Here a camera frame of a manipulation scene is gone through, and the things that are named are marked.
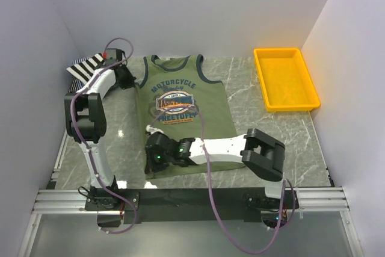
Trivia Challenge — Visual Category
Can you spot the green motorcycle tank top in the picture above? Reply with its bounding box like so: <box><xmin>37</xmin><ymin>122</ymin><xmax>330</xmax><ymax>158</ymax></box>
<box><xmin>135</xmin><ymin>53</ymin><xmax>250</xmax><ymax>181</ymax></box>

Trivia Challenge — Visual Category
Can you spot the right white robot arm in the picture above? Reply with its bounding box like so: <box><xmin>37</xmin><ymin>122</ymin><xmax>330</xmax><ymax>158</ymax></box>
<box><xmin>145</xmin><ymin>125</ymin><xmax>286</xmax><ymax>208</ymax></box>

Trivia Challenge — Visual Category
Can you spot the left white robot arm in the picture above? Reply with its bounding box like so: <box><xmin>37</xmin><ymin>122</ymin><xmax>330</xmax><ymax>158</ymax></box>
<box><xmin>64</xmin><ymin>65</ymin><xmax>135</xmax><ymax>210</ymax></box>

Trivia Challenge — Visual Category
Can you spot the black white striped tank top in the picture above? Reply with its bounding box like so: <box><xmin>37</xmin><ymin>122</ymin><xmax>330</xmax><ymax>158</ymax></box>
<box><xmin>66</xmin><ymin>53</ymin><xmax>104</xmax><ymax>84</ymax></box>

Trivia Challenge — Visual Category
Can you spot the thin striped navy tank top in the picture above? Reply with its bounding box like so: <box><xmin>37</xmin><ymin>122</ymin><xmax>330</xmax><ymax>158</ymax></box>
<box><xmin>68</xmin><ymin>78</ymin><xmax>84</xmax><ymax>93</ymax></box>

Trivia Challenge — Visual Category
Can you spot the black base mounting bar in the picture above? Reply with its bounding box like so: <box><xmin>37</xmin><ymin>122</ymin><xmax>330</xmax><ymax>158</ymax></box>
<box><xmin>85</xmin><ymin>188</ymin><xmax>279</xmax><ymax>224</ymax></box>

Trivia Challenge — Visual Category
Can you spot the yellow plastic tray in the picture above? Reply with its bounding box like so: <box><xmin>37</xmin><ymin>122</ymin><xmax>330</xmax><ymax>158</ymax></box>
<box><xmin>253</xmin><ymin>48</ymin><xmax>321</xmax><ymax>113</ymax></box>

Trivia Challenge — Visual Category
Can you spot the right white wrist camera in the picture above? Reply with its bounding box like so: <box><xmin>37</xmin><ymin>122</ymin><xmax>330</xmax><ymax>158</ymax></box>
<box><xmin>145</xmin><ymin>125</ymin><xmax>164</xmax><ymax>136</ymax></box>

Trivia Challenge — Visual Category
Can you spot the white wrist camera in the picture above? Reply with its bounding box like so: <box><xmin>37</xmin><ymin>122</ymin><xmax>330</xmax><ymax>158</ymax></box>
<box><xmin>103</xmin><ymin>48</ymin><xmax>126</xmax><ymax>67</ymax></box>
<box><xmin>145</xmin><ymin>125</ymin><xmax>164</xmax><ymax>136</ymax></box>

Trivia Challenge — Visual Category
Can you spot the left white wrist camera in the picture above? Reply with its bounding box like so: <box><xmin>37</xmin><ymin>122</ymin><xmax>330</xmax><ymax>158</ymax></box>
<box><xmin>103</xmin><ymin>48</ymin><xmax>126</xmax><ymax>67</ymax></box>

